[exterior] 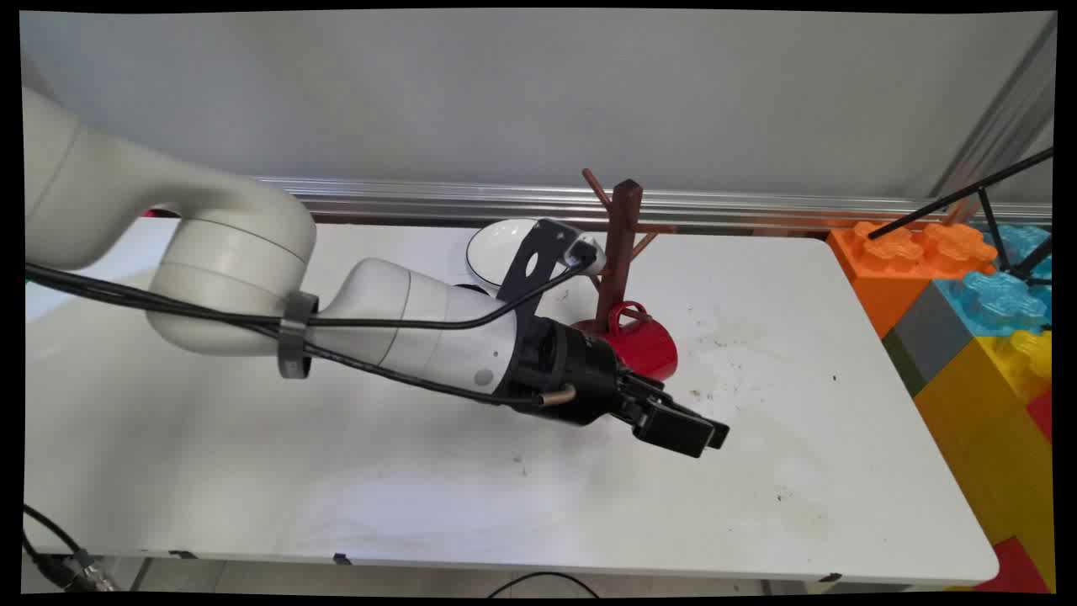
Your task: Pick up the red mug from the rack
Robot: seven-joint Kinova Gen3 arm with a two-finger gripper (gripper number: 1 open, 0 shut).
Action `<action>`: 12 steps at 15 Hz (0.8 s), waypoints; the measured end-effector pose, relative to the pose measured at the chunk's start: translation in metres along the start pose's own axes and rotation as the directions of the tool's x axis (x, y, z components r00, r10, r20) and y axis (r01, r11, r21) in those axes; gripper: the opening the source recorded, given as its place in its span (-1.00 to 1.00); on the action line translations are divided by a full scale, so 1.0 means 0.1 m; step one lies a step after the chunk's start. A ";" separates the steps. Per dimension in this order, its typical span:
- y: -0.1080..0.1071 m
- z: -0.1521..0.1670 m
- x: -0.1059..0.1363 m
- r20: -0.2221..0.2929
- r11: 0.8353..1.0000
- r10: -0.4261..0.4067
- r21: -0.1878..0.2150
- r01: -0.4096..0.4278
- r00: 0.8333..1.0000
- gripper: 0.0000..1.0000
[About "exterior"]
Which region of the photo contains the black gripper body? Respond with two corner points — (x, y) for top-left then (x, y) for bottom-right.
(507, 315), (667, 428)

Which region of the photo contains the red ceramic mug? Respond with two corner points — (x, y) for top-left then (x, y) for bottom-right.
(570, 300), (680, 382)

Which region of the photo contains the brown wooden mug tree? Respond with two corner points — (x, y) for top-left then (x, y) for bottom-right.
(570, 167), (679, 338)

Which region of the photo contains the white plate with black rim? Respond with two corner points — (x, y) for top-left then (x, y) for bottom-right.
(465, 218), (607, 292)

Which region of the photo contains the grey giant toy brick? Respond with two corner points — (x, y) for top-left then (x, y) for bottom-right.
(890, 281), (976, 385)

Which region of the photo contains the orange giant toy brick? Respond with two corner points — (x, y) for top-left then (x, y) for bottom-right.
(825, 220), (999, 339)

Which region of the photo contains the yellow giant toy brick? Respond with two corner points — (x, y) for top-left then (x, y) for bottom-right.
(912, 328), (1057, 592)

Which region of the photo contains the blue giant toy brick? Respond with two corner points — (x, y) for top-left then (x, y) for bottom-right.
(932, 222), (1054, 338)

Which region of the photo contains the red giant toy brick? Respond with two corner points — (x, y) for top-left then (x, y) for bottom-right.
(974, 537), (1051, 595)

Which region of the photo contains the black tripod stand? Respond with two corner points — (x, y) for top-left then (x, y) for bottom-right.
(866, 146), (1055, 284)

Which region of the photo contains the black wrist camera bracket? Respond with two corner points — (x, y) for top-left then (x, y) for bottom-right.
(496, 218), (592, 326)

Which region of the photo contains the black cable on floor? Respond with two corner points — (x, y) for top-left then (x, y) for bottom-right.
(485, 571), (601, 599)

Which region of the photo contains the aluminium rail along wall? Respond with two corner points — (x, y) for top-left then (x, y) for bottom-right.
(251, 176), (1053, 228)

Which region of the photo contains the black cable to camera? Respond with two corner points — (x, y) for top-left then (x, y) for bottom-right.
(25, 251), (599, 331)

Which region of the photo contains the black cable to gripper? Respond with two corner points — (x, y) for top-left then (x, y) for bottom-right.
(25, 263), (578, 407)

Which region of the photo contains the grey cable clamp ring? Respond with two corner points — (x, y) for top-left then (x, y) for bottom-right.
(277, 290), (321, 380)

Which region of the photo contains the aluminium frame post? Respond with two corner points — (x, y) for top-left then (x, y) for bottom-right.
(929, 15), (1058, 205)

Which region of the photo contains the black cable with metal connector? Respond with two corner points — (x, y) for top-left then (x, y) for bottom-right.
(23, 502), (116, 593)

